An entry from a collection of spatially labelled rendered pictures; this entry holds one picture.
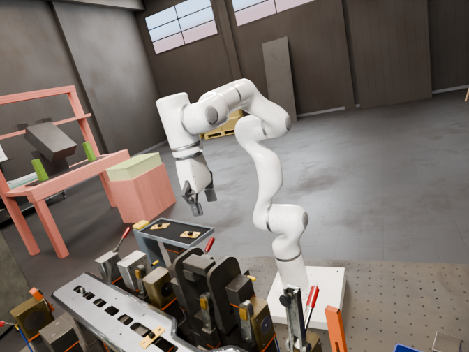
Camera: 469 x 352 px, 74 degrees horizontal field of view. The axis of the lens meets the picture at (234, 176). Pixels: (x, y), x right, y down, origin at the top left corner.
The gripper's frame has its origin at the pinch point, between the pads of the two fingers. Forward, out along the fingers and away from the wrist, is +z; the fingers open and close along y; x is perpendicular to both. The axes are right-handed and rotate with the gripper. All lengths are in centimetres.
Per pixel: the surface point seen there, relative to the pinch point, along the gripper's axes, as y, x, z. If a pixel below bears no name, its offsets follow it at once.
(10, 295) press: -68, -283, 102
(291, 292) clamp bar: 13.6, 24.4, 18.5
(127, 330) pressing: 12, -37, 38
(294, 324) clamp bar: 14.3, 23.6, 27.1
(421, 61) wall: -886, 174, 42
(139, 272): -7, -42, 28
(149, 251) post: -31, -58, 34
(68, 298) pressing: 1, -80, 37
